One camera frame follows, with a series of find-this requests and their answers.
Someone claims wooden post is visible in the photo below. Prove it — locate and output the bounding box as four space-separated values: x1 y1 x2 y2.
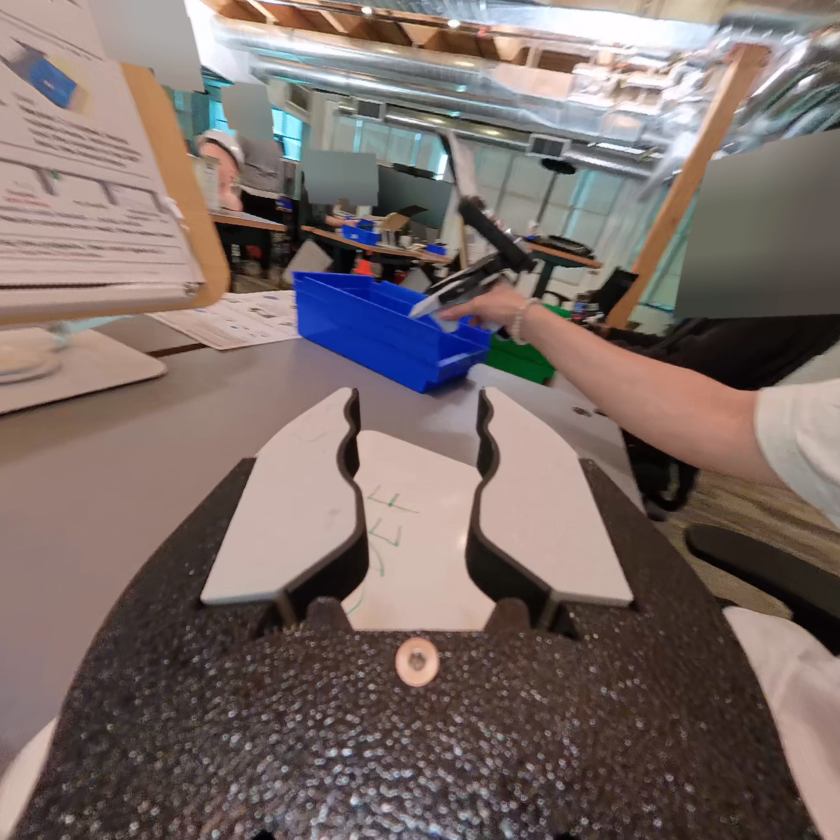
607 45 769 329

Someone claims person's right hand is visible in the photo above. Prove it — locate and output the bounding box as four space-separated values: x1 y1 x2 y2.
436 285 529 339

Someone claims blue storage bin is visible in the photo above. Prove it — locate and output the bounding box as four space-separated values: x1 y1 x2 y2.
292 270 493 395

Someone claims silver ventilation duct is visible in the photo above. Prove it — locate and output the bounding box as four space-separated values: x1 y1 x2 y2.
210 13 840 191

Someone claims pearl bracelet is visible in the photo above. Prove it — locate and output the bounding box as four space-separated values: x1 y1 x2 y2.
511 298 542 345

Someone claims green storage bin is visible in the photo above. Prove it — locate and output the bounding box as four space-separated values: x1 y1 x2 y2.
486 305 572 386

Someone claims black computer monitor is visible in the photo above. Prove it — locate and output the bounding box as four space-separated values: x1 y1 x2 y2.
377 164 455 227

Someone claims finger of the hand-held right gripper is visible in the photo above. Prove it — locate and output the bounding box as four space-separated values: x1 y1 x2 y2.
408 279 500 321
425 257 509 294

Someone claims printed instruction paper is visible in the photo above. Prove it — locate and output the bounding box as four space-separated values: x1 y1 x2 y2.
147 290 303 350

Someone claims white whiteboard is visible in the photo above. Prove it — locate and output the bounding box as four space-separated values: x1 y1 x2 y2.
0 430 496 840

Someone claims poster board on stand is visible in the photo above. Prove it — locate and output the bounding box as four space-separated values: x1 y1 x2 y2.
446 131 490 204

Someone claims person's right forearm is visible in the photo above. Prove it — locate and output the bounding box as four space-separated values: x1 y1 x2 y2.
525 298 788 487

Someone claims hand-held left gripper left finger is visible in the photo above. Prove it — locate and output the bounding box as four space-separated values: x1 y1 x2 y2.
200 387 368 608

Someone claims mannequin head with hard hat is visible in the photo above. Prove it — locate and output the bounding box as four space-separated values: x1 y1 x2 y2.
197 129 247 211

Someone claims instruction sheet on stand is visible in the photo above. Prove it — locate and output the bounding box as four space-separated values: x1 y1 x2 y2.
0 62 232 326

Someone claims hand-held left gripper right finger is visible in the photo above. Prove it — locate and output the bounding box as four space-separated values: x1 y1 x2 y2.
467 387 634 608

